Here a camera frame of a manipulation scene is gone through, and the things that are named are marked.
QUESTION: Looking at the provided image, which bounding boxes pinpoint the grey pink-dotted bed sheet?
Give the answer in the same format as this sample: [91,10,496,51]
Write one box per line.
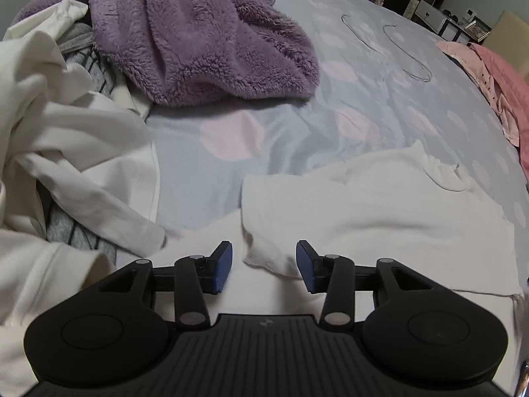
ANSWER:
[142,0,529,365]

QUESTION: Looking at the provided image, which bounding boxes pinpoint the white drawer cabinet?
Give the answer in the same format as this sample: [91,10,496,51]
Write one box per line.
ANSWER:
[407,0,451,36]

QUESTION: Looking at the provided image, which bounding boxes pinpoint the white clothes pile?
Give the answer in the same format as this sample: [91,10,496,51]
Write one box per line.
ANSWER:
[0,0,166,381]

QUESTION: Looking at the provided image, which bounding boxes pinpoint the light pink garment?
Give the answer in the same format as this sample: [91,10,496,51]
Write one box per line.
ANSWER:
[437,40,522,146]

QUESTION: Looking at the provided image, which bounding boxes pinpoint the beige headboard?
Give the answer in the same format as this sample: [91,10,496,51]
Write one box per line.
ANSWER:
[483,10,529,65]

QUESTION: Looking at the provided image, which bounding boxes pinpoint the purple fleece garment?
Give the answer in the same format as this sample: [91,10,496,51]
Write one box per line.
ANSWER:
[12,0,321,106]

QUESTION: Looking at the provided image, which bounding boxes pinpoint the coral pink garment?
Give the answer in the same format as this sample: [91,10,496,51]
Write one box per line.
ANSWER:
[471,43,529,174]

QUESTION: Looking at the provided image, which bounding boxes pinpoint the picture frame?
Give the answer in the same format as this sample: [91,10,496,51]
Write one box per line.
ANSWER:
[465,17,492,42]

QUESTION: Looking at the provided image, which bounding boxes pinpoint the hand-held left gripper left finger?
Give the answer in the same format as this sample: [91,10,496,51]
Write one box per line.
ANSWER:
[99,240,233,331]

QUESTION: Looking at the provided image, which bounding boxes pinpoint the grey striped garment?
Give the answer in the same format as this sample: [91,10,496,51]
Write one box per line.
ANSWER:
[43,22,118,257]

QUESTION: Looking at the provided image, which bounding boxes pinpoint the white shirt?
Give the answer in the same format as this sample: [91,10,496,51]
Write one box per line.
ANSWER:
[159,141,523,327]

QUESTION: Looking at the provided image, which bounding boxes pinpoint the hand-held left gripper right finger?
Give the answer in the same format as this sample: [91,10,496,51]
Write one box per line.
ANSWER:
[295,240,432,331]

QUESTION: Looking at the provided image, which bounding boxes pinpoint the wire clothes hanger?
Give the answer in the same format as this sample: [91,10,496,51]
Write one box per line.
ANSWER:
[382,24,433,82]
[341,14,375,47]

